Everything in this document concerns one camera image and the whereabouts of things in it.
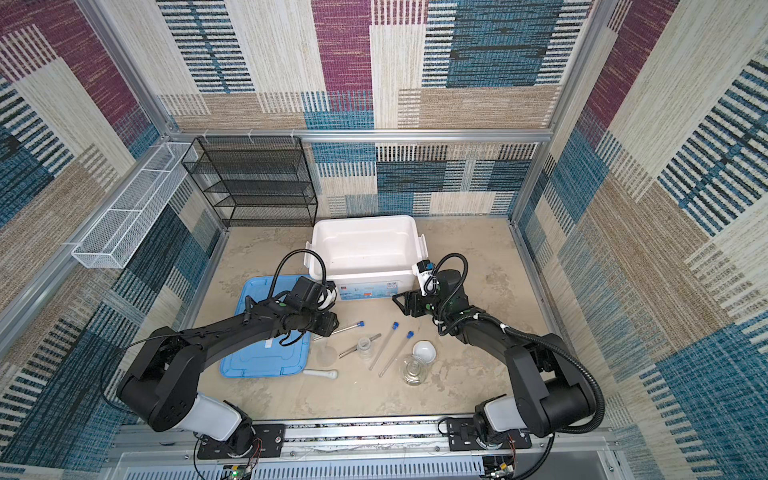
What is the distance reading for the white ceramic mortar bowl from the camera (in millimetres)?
866

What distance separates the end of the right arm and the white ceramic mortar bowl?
125 mm

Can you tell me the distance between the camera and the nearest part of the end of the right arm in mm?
701
